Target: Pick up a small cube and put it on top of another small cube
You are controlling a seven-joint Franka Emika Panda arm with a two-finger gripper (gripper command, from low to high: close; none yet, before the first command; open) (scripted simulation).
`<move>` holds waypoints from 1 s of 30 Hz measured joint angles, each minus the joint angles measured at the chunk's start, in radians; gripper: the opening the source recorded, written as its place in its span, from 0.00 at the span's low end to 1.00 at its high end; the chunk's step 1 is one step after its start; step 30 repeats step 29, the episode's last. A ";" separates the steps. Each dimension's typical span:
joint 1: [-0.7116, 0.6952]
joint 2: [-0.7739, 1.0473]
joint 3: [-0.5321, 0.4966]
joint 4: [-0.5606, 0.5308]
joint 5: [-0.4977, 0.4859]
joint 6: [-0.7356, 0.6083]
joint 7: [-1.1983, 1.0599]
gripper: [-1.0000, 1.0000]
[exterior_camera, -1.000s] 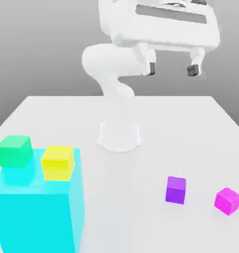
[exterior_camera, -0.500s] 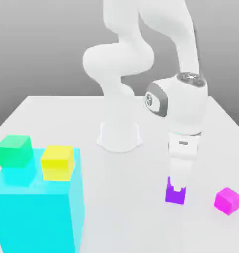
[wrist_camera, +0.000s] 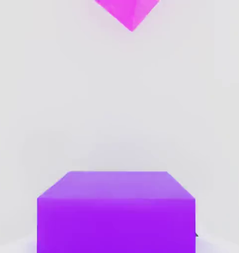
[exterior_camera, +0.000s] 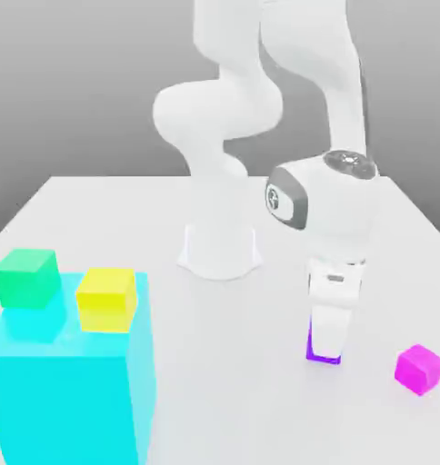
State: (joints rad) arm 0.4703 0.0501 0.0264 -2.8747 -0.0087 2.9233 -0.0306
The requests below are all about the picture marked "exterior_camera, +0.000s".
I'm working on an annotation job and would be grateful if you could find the small magenta cube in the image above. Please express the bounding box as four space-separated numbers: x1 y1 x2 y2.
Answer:
394 343 440 398

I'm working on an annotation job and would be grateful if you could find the large cyan box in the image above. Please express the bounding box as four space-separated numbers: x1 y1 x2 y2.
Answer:
0 272 158 465

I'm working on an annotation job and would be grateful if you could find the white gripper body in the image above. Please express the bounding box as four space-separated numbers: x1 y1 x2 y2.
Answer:
305 258 366 311

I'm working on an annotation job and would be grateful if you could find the small purple cube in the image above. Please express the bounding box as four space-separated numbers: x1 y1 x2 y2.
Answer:
305 318 342 366

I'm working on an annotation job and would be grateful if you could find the small yellow cube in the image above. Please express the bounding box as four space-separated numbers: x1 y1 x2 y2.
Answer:
75 267 138 334

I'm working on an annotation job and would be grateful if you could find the small green cube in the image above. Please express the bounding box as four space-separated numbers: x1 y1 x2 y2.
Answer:
0 248 63 311

